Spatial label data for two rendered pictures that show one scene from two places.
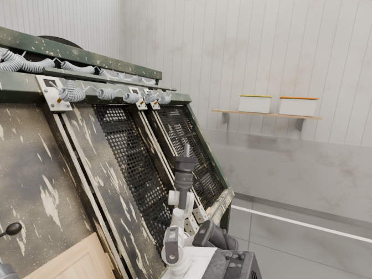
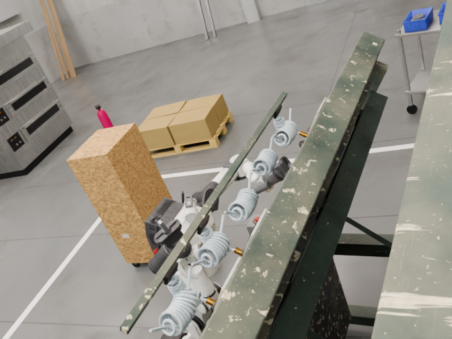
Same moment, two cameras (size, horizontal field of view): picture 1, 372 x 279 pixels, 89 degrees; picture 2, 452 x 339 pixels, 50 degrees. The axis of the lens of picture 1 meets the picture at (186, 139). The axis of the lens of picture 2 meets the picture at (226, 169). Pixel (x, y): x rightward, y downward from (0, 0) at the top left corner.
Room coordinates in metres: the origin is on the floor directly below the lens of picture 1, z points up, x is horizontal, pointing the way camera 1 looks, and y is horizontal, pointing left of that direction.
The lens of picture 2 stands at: (2.44, 0.55, 2.61)
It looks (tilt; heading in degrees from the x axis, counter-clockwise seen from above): 28 degrees down; 189
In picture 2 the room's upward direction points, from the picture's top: 22 degrees counter-clockwise
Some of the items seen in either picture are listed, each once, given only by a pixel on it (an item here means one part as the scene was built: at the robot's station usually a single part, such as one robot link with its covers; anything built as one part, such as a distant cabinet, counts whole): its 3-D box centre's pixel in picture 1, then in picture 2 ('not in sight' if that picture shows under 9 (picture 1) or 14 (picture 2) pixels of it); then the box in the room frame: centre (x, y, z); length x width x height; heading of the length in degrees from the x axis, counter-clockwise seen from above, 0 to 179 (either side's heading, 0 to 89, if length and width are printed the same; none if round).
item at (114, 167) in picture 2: not in sight; (133, 200); (-1.23, -0.90, 0.63); 0.50 x 0.42 x 1.25; 159
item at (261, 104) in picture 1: (254, 104); not in sight; (3.27, -1.13, 1.87); 0.51 x 0.42 x 0.28; 69
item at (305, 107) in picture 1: (295, 106); not in sight; (3.04, -1.71, 1.87); 0.50 x 0.42 x 0.28; 69
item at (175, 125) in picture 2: not in sight; (183, 126); (-3.56, -0.69, 0.21); 1.20 x 0.87 x 0.42; 65
